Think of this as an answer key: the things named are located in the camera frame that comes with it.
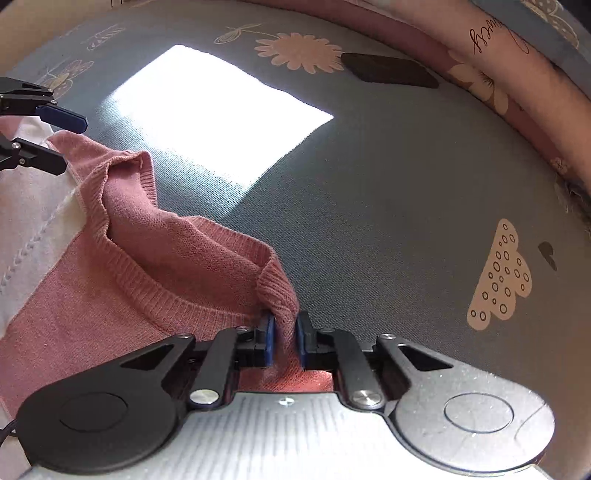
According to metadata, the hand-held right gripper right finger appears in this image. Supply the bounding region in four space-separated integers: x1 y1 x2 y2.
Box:
295 310 467 411

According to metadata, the folded pink floral quilt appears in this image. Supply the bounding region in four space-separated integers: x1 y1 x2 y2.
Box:
249 0 591 204

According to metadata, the blue floral bed sheet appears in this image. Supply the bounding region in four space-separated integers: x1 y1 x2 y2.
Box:
0 0 591 416

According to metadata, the black smartphone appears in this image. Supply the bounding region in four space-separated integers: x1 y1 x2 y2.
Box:
341 52 440 89

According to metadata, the pink and white knit sweater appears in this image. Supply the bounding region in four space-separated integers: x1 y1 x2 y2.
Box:
0 115 335 416

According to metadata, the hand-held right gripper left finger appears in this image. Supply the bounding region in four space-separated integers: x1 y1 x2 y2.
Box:
115 311 277 411

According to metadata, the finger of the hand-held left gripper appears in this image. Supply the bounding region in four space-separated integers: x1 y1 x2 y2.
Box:
0 78 88 134
0 134 68 176

